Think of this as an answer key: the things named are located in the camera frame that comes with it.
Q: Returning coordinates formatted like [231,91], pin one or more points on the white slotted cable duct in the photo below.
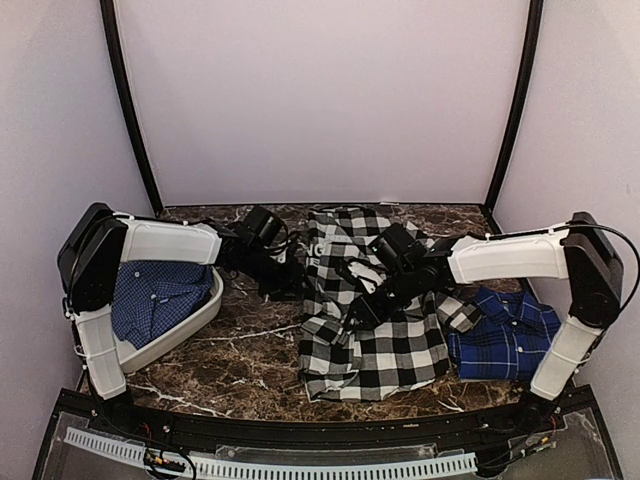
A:
[252,463]

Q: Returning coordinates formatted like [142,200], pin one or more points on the black corner frame post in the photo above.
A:
[518,102]
[128,109]

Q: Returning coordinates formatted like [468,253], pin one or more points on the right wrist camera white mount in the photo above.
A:
[360,275]

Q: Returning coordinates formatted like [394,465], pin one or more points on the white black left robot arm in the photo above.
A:
[104,240]

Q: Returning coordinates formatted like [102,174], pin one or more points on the blue plaid folded shirt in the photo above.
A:
[511,336]

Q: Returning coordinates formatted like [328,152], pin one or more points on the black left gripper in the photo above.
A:
[290,283]

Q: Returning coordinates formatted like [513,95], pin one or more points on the black corner frame post left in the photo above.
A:
[128,109]

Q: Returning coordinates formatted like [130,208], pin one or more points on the black corner frame post right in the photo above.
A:
[518,102]

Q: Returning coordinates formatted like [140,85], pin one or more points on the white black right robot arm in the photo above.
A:
[577,251]

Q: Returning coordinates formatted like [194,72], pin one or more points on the small-check blue shirt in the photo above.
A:
[152,297]

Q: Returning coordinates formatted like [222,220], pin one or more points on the grey plastic bin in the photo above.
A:
[132,359]

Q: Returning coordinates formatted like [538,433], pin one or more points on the black white checked shirt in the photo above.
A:
[403,354]

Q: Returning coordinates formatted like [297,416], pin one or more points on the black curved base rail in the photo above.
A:
[572,443]

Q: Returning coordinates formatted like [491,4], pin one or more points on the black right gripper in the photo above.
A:
[371,315]

